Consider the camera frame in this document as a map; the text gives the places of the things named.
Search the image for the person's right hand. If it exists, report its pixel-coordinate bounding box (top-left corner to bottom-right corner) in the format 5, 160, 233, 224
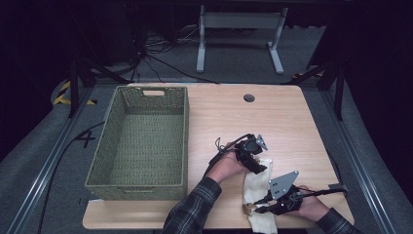
291, 184, 331, 222

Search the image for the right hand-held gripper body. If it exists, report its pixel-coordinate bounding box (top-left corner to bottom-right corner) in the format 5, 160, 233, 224
268, 170, 306, 216

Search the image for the black metal stand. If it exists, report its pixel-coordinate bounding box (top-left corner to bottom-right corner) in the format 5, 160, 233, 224
67, 58, 131, 119
282, 60, 346, 122

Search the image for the white cloth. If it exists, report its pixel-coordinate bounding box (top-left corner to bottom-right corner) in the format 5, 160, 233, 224
242, 157, 279, 234

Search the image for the long black floor cable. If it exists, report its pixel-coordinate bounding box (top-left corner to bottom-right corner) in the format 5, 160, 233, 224
36, 121, 107, 234

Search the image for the yellow black striped tape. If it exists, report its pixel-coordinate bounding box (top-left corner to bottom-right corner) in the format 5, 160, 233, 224
53, 80, 98, 106

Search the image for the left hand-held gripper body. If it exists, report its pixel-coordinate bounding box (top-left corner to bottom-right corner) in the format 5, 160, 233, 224
234, 133, 270, 161

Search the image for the person's left hand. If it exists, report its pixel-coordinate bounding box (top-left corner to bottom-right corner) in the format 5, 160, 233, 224
206, 141, 251, 185

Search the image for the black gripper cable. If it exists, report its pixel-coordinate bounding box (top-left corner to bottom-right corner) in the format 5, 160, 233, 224
300, 183, 349, 200
203, 133, 254, 178

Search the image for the aluminium floor rail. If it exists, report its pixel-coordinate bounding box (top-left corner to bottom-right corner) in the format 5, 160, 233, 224
5, 87, 95, 234
319, 87, 399, 234

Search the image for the grey metal desk frame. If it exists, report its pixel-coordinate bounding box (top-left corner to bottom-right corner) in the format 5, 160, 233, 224
196, 4, 289, 75

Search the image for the bundle of black floor cables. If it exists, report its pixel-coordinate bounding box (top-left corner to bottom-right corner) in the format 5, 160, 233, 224
128, 19, 219, 85

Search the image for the green woven basket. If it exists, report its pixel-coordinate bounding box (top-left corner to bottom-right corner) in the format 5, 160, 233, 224
84, 85, 190, 202

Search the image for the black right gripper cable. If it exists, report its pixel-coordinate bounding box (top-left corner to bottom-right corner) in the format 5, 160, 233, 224
300, 183, 349, 200

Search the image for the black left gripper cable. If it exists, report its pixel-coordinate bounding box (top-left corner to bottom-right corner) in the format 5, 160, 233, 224
203, 133, 254, 178

